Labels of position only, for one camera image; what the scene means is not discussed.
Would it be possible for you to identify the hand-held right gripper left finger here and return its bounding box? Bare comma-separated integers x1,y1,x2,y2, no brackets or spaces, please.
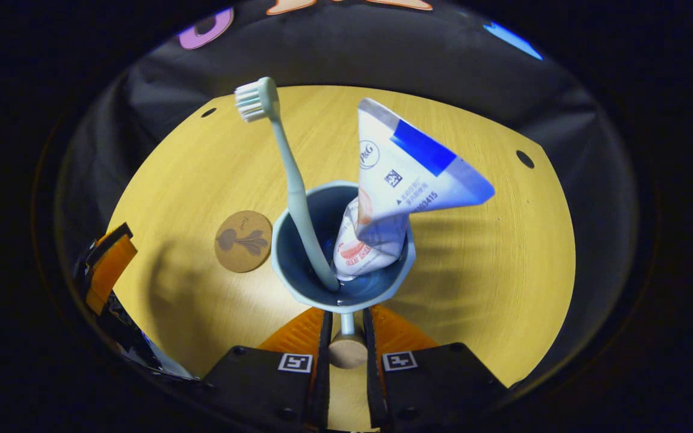
202,308,334,431

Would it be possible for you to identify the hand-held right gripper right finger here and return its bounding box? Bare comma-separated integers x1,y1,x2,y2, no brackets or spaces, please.
362,306,507,431

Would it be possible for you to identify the light blue cup wooden handle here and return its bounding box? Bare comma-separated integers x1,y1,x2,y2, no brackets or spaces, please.
271,180,416,369

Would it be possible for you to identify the round cork coaster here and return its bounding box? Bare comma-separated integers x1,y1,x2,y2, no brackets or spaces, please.
214,210,274,274

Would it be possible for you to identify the light blue toothbrush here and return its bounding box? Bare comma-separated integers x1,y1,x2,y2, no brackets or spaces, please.
234,76,341,292

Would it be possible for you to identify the white toothpaste tube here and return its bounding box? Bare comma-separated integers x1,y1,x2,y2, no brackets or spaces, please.
333,97,496,282

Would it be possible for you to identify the black backdrop cloth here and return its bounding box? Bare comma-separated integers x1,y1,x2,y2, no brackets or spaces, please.
55,0,641,385

